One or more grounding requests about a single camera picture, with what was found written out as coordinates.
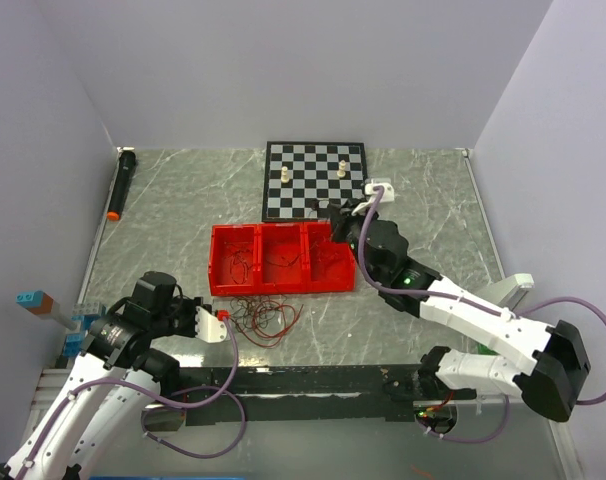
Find white chess piece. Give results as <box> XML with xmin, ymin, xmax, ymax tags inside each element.
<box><xmin>280</xmin><ymin>166</ymin><xmax>290</xmax><ymax>184</ymax></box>
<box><xmin>337</xmin><ymin>160</ymin><xmax>347</xmax><ymax>178</ymax></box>

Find black and grey chessboard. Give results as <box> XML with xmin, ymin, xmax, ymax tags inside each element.
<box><xmin>261</xmin><ymin>141</ymin><xmax>368</xmax><ymax>223</ymax></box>

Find purple robot cable left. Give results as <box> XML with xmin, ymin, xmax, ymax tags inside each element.
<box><xmin>12</xmin><ymin>314</ymin><xmax>242</xmax><ymax>480</ymax></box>

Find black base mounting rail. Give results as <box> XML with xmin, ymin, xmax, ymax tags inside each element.
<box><xmin>120</xmin><ymin>364</ymin><xmax>479</xmax><ymax>427</ymax></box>

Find white chess piece left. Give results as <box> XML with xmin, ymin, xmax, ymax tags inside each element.
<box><xmin>280</xmin><ymin>166</ymin><xmax>290</xmax><ymax>184</ymax></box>

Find red three-compartment plastic tray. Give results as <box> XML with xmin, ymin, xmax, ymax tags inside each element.
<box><xmin>208</xmin><ymin>221</ymin><xmax>356</xmax><ymax>297</ymax></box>

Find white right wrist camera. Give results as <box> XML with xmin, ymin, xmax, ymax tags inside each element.
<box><xmin>352</xmin><ymin>178</ymin><xmax>395</xmax><ymax>216</ymax></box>

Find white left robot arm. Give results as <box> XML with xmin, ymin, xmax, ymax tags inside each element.
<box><xmin>0</xmin><ymin>271</ymin><xmax>202</xmax><ymax>479</ymax></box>

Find white chess piece right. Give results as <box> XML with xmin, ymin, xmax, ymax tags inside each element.
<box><xmin>337</xmin><ymin>160</ymin><xmax>347</xmax><ymax>178</ymax></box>

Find red cable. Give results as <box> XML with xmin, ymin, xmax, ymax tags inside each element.
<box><xmin>312</xmin><ymin>239</ymin><xmax>352</xmax><ymax>279</ymax></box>

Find blue and brown toy block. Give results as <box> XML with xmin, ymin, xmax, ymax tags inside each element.
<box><xmin>16</xmin><ymin>290</ymin><xmax>54</xmax><ymax>318</ymax></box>

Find brown cable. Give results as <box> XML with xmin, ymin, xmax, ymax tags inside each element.
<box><xmin>230</xmin><ymin>234</ymin><xmax>334</xmax><ymax>347</ymax></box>

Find black marker with orange cap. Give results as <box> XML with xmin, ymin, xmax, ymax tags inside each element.
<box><xmin>106</xmin><ymin>150</ymin><xmax>138</xmax><ymax>222</ymax></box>

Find grey and blue toy block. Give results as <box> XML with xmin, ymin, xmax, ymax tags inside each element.
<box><xmin>72</xmin><ymin>301</ymin><xmax>107</xmax><ymax>329</ymax></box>

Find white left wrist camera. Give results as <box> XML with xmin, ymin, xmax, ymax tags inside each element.
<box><xmin>195</xmin><ymin>307</ymin><xmax>230</xmax><ymax>344</ymax></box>

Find green small toy block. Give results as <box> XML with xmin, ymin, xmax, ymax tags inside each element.
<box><xmin>477</xmin><ymin>344</ymin><xmax>497</xmax><ymax>356</ymax></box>

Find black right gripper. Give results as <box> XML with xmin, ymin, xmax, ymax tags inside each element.
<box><xmin>329</xmin><ymin>198</ymin><xmax>382</xmax><ymax>283</ymax></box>

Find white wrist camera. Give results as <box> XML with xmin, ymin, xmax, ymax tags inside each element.
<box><xmin>195</xmin><ymin>307</ymin><xmax>230</xmax><ymax>344</ymax></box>
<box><xmin>352</xmin><ymin>178</ymin><xmax>395</xmax><ymax>216</ymax></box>

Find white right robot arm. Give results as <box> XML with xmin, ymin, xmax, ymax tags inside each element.
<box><xmin>327</xmin><ymin>199</ymin><xmax>591</xmax><ymax>422</ymax></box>

